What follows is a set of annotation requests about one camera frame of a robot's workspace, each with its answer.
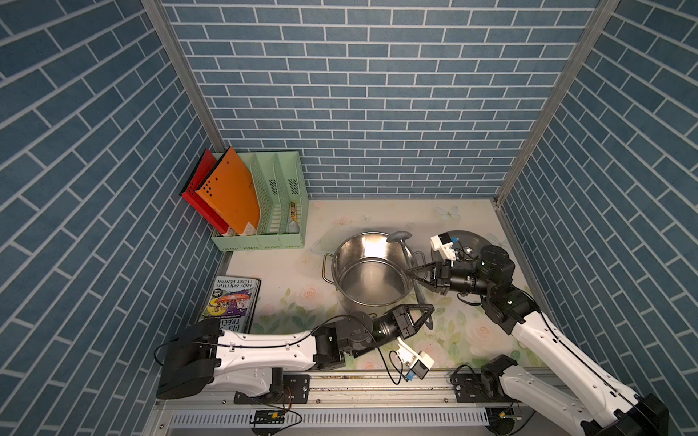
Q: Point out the steel soup pot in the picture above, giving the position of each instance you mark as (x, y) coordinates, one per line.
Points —
(368, 273)

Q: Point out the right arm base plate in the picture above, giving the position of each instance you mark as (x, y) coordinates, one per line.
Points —
(468, 389)

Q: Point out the orange folder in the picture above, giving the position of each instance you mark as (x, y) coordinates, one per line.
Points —
(233, 195)

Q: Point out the aluminium mounting rail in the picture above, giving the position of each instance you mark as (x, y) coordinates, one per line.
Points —
(350, 403)

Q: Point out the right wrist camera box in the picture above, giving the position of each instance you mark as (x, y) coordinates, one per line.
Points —
(442, 248)

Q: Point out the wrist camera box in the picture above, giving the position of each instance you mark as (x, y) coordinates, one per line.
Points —
(416, 364)
(442, 248)

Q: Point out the treehouse book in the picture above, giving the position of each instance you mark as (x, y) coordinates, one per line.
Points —
(232, 302)

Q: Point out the floral table mat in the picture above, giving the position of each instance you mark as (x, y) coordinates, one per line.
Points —
(297, 290)

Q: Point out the steel ladle spoon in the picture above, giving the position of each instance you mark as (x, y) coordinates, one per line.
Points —
(400, 237)

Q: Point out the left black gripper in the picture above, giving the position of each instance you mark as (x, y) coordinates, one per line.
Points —
(397, 320)

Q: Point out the green file organizer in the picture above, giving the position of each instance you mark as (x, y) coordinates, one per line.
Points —
(283, 198)

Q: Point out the red folder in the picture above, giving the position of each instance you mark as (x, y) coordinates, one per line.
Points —
(195, 192)

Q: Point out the steel pot lid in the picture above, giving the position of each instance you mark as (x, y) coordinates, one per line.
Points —
(467, 244)

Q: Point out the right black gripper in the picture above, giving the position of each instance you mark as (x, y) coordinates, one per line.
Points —
(443, 276)

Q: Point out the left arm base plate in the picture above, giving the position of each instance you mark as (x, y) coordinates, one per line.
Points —
(287, 388)

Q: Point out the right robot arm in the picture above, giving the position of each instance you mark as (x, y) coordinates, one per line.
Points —
(596, 404)

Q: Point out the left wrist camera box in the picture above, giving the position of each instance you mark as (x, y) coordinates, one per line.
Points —
(416, 364)

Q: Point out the small black circuit board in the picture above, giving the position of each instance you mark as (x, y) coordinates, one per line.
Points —
(268, 417)

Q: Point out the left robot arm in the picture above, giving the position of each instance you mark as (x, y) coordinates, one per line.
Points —
(253, 364)

